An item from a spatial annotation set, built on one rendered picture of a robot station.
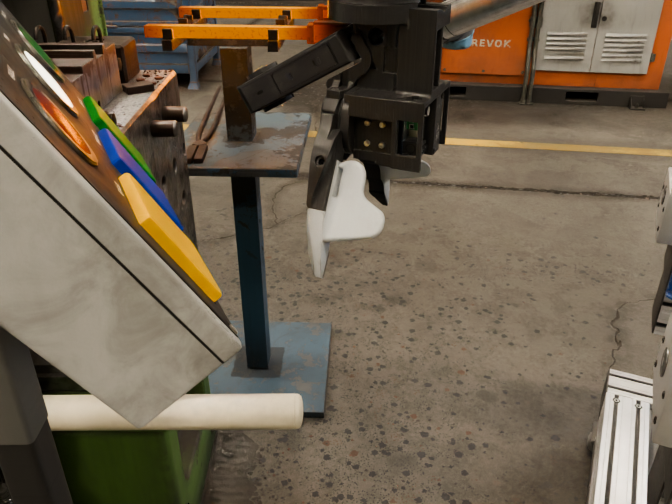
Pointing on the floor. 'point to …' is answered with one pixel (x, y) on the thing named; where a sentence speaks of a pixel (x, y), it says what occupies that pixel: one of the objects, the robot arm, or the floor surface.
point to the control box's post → (27, 431)
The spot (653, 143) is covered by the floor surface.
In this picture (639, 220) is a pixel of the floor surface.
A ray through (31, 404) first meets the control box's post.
